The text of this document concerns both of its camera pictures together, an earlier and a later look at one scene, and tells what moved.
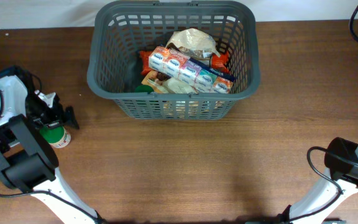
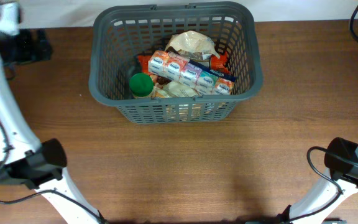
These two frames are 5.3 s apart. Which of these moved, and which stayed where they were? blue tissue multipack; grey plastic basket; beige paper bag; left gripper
Moved: left gripper
Stayed: beige paper bag; grey plastic basket; blue tissue multipack
